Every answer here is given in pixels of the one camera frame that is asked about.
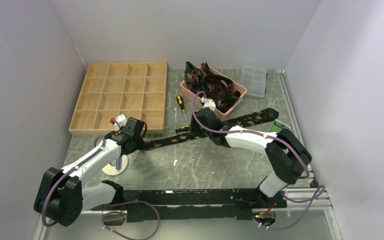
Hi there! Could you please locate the purple cable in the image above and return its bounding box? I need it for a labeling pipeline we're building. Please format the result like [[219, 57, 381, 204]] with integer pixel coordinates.
[[40, 135, 162, 240], [191, 91, 327, 231]]

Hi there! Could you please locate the lower black yellow screwdriver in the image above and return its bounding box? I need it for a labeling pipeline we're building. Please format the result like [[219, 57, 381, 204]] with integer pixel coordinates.
[[175, 125, 190, 133]]

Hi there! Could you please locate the upper black yellow screwdriver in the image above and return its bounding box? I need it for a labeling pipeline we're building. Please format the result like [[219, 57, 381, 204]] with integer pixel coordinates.
[[176, 94, 190, 125]]

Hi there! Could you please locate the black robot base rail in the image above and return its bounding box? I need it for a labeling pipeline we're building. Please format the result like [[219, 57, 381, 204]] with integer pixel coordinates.
[[91, 187, 288, 223]]

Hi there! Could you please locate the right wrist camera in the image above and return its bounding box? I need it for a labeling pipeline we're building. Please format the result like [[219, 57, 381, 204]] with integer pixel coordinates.
[[201, 97, 216, 112]]

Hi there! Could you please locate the pile of patterned ties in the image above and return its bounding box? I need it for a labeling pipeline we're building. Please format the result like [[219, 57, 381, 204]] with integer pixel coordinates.
[[184, 61, 241, 113]]

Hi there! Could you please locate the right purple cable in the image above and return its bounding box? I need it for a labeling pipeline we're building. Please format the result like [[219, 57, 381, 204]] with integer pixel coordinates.
[[191, 91, 327, 231]]

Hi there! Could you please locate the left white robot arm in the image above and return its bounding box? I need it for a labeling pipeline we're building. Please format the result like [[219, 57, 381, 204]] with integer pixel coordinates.
[[33, 114, 148, 227]]

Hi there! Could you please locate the black yellow screwdriver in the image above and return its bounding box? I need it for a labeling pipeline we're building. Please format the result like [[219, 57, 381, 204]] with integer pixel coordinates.
[[176, 94, 190, 125], [175, 125, 190, 133]]

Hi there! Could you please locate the green screw bit box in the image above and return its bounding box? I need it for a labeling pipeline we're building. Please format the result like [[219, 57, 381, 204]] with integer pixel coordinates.
[[269, 119, 292, 133]]

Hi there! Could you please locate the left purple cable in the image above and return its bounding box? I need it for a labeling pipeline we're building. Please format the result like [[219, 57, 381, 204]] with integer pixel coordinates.
[[40, 135, 162, 240]]

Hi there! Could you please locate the clear plastic organizer box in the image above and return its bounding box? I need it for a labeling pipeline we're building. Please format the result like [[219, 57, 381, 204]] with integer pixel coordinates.
[[241, 65, 268, 98]]

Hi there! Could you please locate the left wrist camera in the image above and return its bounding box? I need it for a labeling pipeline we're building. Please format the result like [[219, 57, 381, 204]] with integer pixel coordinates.
[[109, 114, 128, 131]]

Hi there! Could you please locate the black gold patterned tie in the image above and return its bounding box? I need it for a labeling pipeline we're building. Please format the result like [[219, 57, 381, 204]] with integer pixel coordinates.
[[140, 107, 279, 151]]

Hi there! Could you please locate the wooden compartment tray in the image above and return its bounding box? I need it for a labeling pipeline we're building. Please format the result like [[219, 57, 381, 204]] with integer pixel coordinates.
[[69, 62, 168, 135]]

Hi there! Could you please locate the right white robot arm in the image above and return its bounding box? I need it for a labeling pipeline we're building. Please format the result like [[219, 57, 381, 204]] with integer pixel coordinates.
[[190, 107, 313, 208]]

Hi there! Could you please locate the white tape roll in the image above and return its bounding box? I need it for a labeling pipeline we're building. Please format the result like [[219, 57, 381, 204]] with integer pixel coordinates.
[[102, 155, 129, 176]]

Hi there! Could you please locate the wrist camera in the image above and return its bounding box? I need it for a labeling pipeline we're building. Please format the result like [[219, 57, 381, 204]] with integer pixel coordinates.
[[201, 97, 216, 112], [109, 114, 128, 131]]

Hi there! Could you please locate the blue red small screwdriver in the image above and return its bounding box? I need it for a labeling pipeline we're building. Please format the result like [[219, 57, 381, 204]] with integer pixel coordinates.
[[115, 157, 123, 171]]

